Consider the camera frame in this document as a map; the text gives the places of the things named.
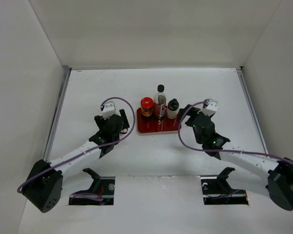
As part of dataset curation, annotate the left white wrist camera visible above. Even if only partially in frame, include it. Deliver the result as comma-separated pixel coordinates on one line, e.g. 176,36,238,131
101,101,117,120

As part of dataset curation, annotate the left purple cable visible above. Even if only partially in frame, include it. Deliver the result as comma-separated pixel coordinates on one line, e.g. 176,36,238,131
16,97,135,194

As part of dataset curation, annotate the tall red label sauce bottle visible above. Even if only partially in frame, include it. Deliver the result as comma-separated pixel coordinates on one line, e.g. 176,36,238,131
153,84,167,123

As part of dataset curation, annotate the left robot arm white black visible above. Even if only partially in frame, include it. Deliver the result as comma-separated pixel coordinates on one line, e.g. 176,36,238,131
18,109,130,213

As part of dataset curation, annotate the aluminium table rail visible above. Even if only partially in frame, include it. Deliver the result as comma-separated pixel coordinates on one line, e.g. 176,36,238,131
43,65,71,160
236,67,268,153

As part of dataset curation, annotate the right aluminium table rail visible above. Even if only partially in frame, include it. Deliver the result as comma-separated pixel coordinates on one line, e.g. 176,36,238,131
236,67,268,153

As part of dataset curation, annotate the red lid jar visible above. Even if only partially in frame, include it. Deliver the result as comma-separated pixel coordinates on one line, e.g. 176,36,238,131
140,97,154,119

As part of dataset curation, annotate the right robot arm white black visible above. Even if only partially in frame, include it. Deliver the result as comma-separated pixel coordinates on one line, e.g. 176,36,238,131
178,101,293,211

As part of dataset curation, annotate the left aluminium table rail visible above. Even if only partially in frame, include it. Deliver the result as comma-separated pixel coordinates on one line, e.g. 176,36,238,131
43,65,71,160

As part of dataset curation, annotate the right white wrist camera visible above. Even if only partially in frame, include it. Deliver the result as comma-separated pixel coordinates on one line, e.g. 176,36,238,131
201,98,218,117

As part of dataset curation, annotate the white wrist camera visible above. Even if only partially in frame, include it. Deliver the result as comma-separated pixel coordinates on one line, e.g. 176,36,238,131
201,98,218,117
101,101,117,120

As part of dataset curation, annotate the white bottle black cap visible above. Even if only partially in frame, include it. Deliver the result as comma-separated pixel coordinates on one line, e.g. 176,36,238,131
167,98,179,119

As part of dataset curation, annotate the red rectangular tray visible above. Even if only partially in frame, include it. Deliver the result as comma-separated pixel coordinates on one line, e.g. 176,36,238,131
136,108,179,134

